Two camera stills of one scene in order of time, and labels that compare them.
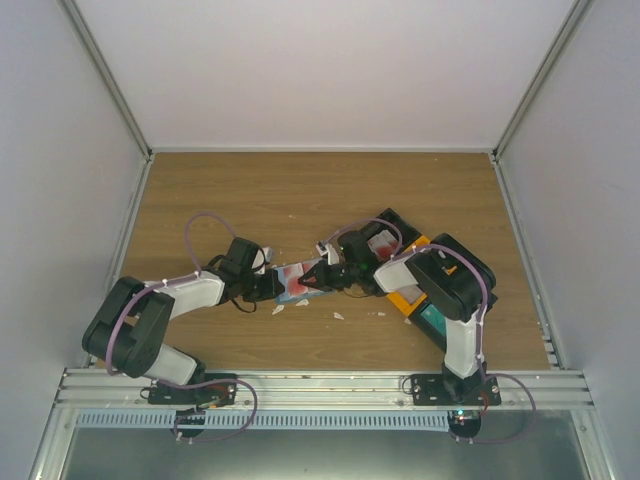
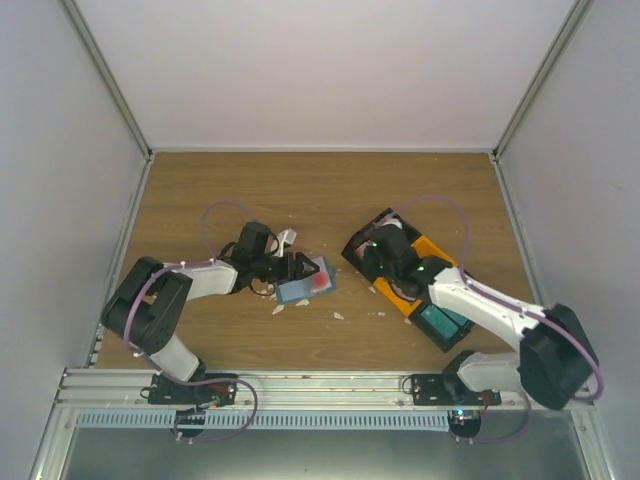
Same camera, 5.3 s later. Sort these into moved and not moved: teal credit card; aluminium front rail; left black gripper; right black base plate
Moved: left black gripper
Not moved: right black base plate; teal credit card; aluminium front rail
